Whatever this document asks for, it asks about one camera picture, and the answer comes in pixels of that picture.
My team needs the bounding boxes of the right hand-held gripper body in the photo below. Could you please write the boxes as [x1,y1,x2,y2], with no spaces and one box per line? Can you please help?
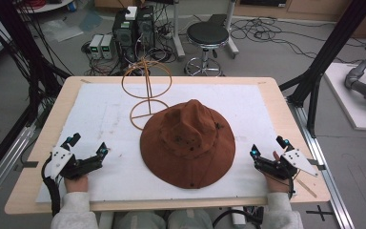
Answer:
[253,148,319,181]

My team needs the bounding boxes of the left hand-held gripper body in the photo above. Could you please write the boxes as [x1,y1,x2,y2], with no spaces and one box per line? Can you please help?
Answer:
[45,145,98,180]

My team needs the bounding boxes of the brown brimmed hat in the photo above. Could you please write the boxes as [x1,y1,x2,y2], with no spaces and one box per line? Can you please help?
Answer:
[139,98,237,190]

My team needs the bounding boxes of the wooden hat stand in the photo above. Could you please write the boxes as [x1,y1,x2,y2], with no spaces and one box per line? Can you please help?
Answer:
[120,56,173,132]

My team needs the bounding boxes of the person's left hand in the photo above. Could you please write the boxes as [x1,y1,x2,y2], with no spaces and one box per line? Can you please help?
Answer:
[63,173,90,194]

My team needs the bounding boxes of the person's right hand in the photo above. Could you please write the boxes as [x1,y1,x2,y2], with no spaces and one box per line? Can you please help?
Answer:
[258,150,292,195]

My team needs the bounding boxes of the white foam mat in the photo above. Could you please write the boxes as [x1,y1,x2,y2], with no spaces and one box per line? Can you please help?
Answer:
[34,82,295,205]

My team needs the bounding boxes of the thin wooden stick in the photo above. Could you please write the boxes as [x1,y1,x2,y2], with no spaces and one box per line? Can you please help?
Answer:
[295,177,318,198]

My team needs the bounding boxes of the white platform board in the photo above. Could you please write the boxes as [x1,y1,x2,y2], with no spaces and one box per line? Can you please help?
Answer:
[323,62,366,134]

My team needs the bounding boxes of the person's left leg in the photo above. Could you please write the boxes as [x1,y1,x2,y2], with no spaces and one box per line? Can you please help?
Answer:
[112,210,168,229]

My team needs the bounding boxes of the person's leg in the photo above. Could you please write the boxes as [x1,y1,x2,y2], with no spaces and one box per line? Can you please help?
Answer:
[112,210,168,229]
[167,208,214,229]

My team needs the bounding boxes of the person's right leg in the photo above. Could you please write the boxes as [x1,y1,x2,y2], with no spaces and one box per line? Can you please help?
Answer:
[167,208,214,229]

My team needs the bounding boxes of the grey power supply unit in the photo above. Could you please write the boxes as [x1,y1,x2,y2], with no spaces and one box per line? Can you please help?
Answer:
[100,33,114,60]
[88,33,105,60]

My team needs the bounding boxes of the black computer tower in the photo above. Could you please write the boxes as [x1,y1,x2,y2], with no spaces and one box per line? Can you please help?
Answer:
[112,9,138,63]
[135,5,156,50]

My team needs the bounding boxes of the white desk leg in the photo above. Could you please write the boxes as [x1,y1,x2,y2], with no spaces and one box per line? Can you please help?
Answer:
[224,0,240,60]
[171,0,186,61]

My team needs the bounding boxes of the black round stool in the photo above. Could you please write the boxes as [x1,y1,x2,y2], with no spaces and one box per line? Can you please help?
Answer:
[183,20,231,77]

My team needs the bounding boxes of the white box on tower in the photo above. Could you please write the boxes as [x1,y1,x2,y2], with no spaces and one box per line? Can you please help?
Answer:
[124,6,138,21]

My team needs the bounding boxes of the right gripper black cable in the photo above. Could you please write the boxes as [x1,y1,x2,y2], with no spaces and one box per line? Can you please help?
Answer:
[286,170,297,200]

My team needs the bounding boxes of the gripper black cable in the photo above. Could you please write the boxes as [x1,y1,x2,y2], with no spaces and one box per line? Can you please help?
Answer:
[41,153,62,218]
[286,170,297,200]

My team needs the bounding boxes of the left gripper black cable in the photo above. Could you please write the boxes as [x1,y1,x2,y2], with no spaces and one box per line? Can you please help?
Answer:
[41,153,62,218]

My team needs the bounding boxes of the aluminium rail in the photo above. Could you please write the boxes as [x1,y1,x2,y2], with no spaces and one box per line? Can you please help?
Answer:
[0,125,36,212]
[286,97,356,229]

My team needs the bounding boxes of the black cable under table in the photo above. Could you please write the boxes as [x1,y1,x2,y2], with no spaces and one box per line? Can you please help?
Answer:
[212,207,265,229]

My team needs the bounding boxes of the black metal frame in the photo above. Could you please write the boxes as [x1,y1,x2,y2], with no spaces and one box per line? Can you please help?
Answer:
[278,0,366,138]
[0,0,72,189]

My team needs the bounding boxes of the black floor cables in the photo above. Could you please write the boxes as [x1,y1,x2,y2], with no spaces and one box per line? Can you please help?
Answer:
[230,16,366,65]

